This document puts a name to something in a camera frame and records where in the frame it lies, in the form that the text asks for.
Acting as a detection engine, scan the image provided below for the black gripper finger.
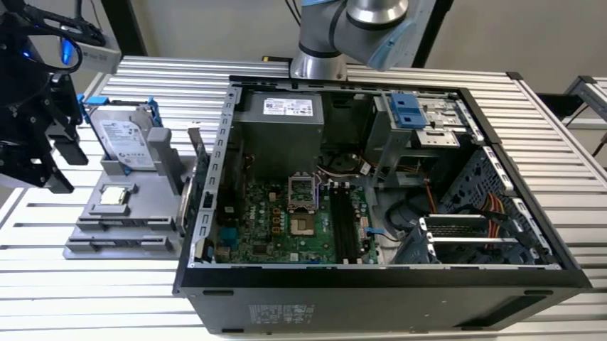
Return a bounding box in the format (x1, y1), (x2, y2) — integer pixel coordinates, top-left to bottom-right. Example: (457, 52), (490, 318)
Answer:
(0, 138), (74, 195)
(43, 74), (90, 167)

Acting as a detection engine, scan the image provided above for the RAM stick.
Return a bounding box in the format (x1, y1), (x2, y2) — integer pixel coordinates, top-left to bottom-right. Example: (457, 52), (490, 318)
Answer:
(70, 239), (165, 249)

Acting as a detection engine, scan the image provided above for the hard disk in blue carrier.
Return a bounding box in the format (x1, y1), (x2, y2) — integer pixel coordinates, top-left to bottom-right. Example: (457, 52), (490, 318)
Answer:
(74, 94), (165, 177)

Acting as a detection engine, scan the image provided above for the silver CPU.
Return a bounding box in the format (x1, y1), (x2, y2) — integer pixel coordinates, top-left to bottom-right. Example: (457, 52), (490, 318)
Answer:
(97, 185), (129, 206)

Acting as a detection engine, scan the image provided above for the grey parts rack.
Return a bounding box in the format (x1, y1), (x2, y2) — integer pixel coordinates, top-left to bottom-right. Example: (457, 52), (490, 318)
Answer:
(62, 128), (200, 260)

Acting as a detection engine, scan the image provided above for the green graphics card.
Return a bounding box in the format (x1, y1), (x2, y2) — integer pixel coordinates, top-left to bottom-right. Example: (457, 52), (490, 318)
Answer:
(173, 124), (213, 237)

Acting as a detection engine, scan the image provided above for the grey power supply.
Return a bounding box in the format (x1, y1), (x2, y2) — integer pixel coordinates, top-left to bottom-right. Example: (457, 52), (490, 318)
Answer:
(234, 90), (326, 178)

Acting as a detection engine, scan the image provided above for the metal socket cover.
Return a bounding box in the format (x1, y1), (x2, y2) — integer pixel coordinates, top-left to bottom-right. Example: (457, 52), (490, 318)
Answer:
(286, 172), (317, 211)

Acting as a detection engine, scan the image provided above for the metal locking lever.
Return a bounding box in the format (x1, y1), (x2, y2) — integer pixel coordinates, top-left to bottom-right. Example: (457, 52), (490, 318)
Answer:
(313, 178), (329, 213)

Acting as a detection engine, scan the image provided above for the CPU socket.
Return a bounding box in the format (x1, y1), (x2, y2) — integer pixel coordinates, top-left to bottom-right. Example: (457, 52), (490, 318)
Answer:
(289, 212), (317, 238)

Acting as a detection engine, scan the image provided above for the small black round fan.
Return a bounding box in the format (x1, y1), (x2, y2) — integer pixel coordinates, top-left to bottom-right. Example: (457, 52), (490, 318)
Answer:
(328, 151), (362, 172)

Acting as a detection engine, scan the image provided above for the green motherboard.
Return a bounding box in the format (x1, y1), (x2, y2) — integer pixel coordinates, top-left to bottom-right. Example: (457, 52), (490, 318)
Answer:
(212, 179), (382, 266)

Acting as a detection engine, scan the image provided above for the blue drive bay latch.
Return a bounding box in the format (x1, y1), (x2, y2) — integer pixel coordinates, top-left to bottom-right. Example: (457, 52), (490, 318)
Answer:
(388, 92), (425, 129)

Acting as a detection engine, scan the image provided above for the grey metal drive cage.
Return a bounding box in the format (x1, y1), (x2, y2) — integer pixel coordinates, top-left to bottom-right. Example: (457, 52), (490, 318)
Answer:
(364, 90), (474, 188)

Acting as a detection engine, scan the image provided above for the black PC case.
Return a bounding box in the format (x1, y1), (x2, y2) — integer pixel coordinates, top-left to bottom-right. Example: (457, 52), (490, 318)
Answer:
(170, 72), (593, 335)

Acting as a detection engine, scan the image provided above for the perforated metal disk bay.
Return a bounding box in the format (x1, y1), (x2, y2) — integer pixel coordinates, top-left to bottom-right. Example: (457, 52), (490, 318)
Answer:
(392, 212), (526, 266)

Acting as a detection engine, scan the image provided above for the metal slat side table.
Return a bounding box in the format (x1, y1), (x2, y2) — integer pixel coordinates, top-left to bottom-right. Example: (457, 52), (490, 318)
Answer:
(561, 75), (607, 129)

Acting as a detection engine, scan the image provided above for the silver camera with blue cable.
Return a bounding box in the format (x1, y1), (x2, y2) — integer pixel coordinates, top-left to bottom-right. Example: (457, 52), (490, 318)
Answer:
(59, 38), (122, 74)

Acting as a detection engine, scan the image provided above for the black metal frame post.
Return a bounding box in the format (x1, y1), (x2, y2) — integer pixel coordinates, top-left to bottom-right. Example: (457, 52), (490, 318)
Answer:
(111, 0), (149, 58)
(409, 0), (454, 68)

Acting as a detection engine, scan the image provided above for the black cable with blue plug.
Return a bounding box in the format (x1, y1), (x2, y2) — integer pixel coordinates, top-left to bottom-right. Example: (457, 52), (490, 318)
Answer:
(362, 226), (413, 243)

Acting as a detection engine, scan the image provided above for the black looped cable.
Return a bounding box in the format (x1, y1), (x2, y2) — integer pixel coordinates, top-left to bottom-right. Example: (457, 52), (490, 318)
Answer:
(384, 193), (430, 235)

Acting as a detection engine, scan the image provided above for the orange yellow wire bundle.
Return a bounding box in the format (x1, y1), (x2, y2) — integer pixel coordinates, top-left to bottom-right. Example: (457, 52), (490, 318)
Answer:
(480, 193), (506, 239)

